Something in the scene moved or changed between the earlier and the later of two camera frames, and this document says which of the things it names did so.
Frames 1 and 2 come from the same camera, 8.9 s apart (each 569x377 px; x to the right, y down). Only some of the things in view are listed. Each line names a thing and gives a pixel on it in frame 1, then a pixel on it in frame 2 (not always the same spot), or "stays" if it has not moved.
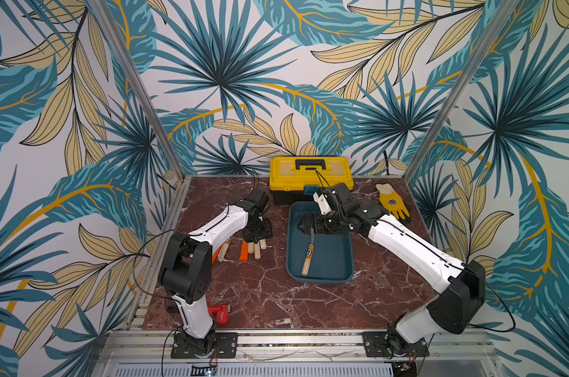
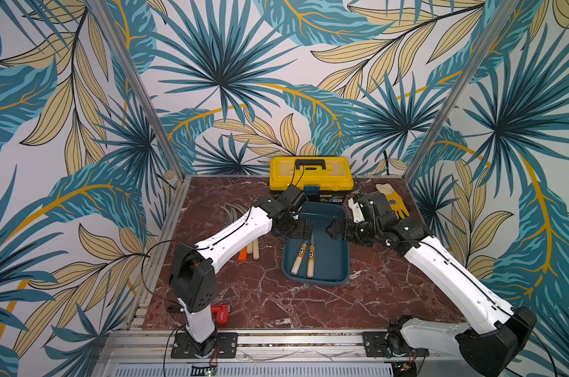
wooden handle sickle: [257, 250] stays
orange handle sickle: [244, 251] stays
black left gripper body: [261, 229] to [295, 228]
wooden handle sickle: [309, 254] to [301, 253]
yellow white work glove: [390, 198] stays
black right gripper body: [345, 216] to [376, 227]
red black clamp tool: [222, 312] stays
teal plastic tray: [331, 261] stays
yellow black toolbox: [295, 178] stays
